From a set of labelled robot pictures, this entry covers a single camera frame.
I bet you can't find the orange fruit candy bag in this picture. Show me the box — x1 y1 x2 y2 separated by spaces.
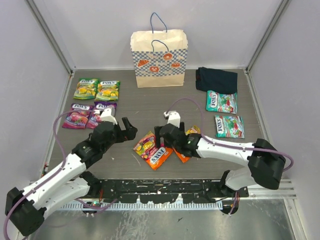
173 125 201 163
133 131 173 171

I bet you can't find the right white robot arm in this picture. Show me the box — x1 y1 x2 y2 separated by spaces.
154 123 286 197

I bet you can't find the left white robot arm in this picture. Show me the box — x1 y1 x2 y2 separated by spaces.
3 116 138 239

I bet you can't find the dark blue folded cloth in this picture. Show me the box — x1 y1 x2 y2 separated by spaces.
195 67 238 95

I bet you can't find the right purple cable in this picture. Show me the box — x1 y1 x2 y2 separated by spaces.
166 97 295 216

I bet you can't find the blue checkered paper bag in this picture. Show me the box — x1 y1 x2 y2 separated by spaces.
130 24 188 88

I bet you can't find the purple cable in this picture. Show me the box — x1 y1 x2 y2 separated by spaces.
166 97 295 216
3 111 118 237

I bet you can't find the green snack packet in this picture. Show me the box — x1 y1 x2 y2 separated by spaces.
206 90 238 114

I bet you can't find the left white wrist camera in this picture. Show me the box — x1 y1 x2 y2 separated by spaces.
100 106 118 125

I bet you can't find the slotted cable duct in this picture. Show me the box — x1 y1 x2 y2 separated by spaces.
55 201 223 211

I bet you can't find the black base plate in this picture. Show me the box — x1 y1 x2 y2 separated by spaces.
80 179 235 204

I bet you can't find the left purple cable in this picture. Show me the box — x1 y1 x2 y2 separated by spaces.
3 111 118 237

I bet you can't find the purple berries snack bag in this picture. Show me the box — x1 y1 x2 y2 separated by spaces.
86 101 117 129
62 103 94 129

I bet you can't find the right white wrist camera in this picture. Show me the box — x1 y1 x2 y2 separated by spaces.
163 111 181 128

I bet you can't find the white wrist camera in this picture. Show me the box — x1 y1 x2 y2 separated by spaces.
100 106 118 125
163 111 181 128

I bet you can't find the yellow green candy bag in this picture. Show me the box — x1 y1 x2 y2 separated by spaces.
95 80 121 102
73 78 100 100

